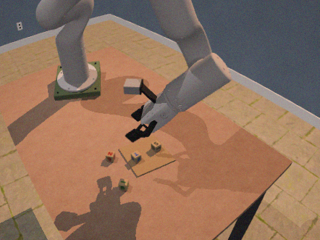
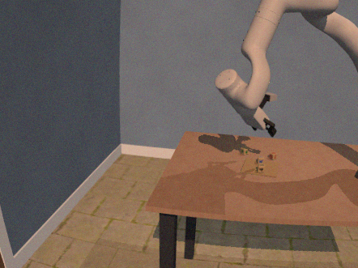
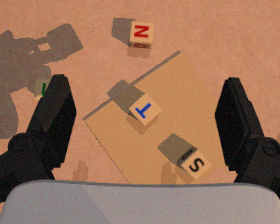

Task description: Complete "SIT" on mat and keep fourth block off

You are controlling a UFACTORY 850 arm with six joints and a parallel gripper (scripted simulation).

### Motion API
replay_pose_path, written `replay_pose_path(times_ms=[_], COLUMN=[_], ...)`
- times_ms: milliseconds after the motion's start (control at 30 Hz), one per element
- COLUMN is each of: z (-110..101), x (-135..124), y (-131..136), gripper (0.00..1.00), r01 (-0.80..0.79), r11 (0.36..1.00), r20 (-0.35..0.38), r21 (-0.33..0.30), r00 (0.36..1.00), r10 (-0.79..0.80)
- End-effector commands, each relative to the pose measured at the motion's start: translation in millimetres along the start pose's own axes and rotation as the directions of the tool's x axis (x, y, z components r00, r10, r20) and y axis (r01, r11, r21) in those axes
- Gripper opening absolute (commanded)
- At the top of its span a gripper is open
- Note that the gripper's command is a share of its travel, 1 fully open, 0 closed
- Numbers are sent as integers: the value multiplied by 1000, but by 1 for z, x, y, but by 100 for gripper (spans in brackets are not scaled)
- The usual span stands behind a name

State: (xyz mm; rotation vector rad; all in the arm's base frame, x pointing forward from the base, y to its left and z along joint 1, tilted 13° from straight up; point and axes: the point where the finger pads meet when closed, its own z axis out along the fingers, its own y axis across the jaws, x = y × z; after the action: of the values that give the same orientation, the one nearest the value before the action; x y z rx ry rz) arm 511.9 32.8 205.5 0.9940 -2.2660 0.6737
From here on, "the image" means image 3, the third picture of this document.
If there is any tan flat mat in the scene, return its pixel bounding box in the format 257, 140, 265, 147
85, 52, 225, 184

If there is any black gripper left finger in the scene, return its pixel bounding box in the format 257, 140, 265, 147
0, 74, 77, 203

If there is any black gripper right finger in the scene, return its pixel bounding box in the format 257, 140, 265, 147
215, 77, 280, 199

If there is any tan letter block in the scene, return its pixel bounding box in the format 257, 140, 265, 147
129, 21, 154, 49
128, 93, 161, 126
178, 146, 211, 180
34, 79, 51, 101

